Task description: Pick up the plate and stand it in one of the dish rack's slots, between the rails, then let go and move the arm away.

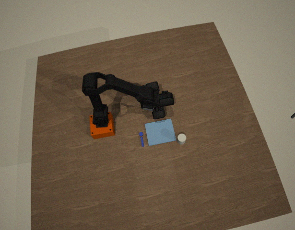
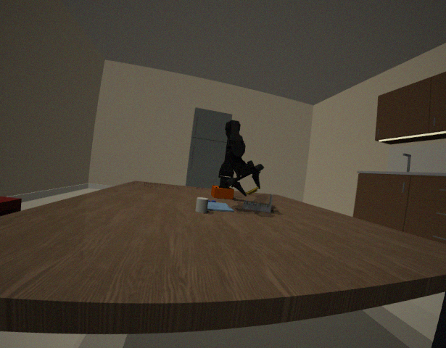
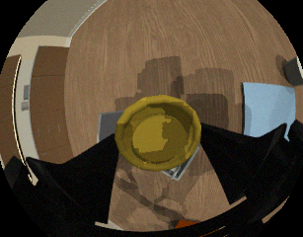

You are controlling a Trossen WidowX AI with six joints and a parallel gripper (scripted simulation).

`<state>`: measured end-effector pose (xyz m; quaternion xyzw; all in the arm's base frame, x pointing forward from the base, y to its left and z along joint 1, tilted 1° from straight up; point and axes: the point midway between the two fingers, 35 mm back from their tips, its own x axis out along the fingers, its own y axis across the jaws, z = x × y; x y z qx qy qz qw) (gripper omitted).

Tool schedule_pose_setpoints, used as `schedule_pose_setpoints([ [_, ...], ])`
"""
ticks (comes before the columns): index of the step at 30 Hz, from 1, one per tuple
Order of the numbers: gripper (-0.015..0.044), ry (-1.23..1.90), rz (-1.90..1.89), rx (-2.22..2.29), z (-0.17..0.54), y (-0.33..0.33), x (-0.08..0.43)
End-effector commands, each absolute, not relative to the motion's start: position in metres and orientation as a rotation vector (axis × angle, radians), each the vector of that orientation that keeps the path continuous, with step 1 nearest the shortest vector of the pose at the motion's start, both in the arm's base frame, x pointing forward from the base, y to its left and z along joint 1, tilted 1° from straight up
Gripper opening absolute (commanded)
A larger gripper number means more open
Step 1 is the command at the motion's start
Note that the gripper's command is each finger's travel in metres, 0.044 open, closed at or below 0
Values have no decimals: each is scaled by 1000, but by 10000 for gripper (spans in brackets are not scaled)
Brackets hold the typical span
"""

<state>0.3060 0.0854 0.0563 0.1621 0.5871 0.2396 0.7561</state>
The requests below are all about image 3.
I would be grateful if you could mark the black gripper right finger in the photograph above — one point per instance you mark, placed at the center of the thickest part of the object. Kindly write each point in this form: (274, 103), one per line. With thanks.
(237, 158)

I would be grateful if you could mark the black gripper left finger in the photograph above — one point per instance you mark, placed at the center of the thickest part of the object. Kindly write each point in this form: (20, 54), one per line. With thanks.
(86, 179)

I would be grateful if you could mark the light blue square mat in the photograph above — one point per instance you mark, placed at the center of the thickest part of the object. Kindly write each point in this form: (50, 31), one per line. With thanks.
(267, 107)

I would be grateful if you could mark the yellow round plate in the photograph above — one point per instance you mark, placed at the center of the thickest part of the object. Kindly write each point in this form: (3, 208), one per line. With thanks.
(157, 133)

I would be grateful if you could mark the grey cylinder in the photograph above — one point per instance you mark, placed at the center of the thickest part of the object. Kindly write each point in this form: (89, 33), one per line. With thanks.
(294, 72)

